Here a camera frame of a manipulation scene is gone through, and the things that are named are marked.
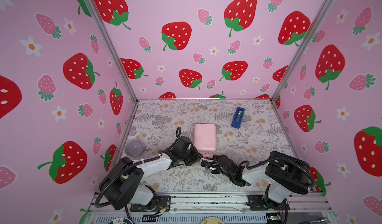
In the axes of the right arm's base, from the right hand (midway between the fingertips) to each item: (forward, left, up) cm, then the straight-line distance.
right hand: (207, 156), depth 87 cm
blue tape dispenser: (+31, -19, +2) cm, 37 cm away
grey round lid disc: (0, +46, 0) cm, 46 cm away
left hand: (-2, +1, +4) cm, 4 cm away
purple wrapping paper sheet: (+9, +2, +3) cm, 10 cm away
